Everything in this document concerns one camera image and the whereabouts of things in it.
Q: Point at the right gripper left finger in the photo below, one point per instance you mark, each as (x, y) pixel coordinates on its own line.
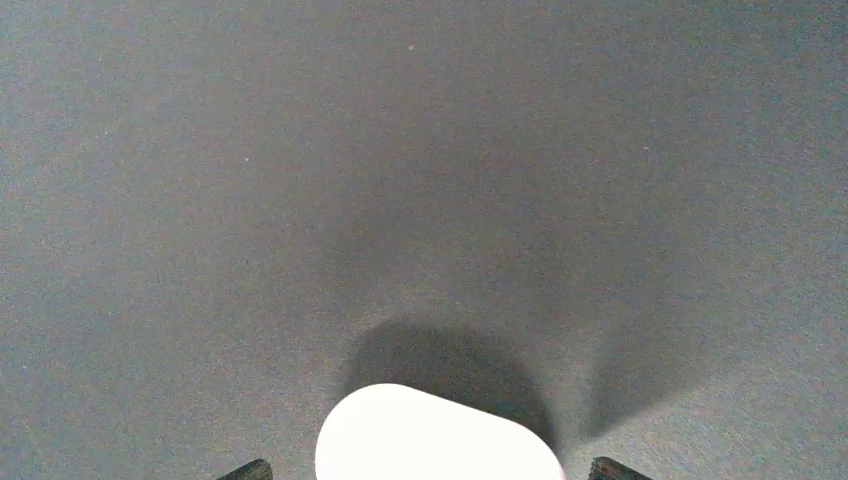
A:
(258, 469)

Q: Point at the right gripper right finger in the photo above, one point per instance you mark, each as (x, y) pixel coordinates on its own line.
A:
(606, 468)

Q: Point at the white charging case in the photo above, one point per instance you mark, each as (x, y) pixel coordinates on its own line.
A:
(395, 432)

